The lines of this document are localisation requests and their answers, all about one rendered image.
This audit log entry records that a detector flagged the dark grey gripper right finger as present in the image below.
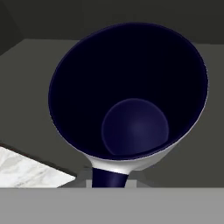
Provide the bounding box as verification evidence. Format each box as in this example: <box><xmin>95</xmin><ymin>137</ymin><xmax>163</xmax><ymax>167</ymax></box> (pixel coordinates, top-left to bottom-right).
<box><xmin>125</xmin><ymin>169</ymin><xmax>160</xmax><ymax>189</ymax></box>

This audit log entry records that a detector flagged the dark grey open cabinet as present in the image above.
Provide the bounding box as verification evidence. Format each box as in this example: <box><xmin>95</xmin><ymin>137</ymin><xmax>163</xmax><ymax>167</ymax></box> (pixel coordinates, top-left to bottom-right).
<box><xmin>0</xmin><ymin>0</ymin><xmax>224</xmax><ymax>189</ymax></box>

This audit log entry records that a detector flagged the dark blue and white mug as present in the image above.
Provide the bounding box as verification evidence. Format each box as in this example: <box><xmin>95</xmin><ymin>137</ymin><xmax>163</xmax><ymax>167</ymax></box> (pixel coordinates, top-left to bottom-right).
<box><xmin>47</xmin><ymin>22</ymin><xmax>210</xmax><ymax>189</ymax></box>

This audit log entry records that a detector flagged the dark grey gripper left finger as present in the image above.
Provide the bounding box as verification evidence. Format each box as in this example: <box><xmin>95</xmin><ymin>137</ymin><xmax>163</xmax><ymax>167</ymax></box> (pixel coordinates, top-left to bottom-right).
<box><xmin>58</xmin><ymin>166</ymin><xmax>95</xmax><ymax>189</ymax></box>

